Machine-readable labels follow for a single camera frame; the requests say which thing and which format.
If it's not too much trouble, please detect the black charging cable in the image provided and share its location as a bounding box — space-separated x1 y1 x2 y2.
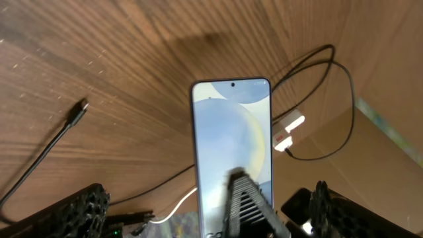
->
0 44 356 212

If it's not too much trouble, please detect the white power strip cord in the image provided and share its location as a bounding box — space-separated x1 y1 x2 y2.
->
150 186 198 225

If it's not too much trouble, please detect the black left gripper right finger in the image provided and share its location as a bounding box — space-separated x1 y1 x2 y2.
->
309 181 418 238

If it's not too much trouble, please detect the white power strip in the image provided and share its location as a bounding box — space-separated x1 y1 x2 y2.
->
272 109 305 152

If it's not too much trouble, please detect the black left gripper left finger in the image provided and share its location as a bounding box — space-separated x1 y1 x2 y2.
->
1 183 110 238

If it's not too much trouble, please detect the blue Galaxy smartphone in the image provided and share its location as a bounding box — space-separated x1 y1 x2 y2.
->
190 77 274 237

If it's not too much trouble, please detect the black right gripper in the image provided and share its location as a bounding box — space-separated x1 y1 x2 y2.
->
223 167 314 238

